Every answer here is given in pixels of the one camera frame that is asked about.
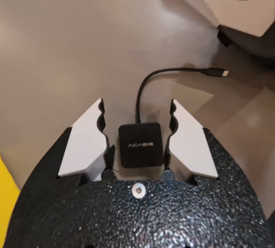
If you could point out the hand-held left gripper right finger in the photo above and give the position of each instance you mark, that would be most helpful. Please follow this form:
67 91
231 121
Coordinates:
191 144

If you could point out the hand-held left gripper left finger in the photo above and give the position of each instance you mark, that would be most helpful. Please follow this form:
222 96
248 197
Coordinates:
83 144

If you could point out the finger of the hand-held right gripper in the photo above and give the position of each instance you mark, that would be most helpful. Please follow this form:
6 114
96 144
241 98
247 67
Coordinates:
236 13

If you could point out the yellow plastic bin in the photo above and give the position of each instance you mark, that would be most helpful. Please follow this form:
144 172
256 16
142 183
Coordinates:
6 198

